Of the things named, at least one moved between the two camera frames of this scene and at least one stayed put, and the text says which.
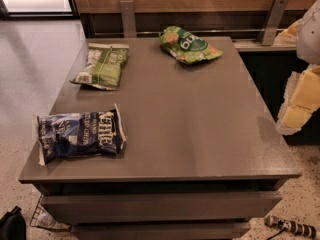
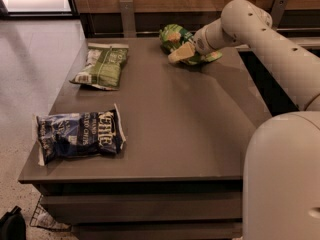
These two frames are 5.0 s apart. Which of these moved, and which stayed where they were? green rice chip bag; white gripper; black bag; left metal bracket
Moved: white gripper
Stayed: black bag; green rice chip bag; left metal bracket
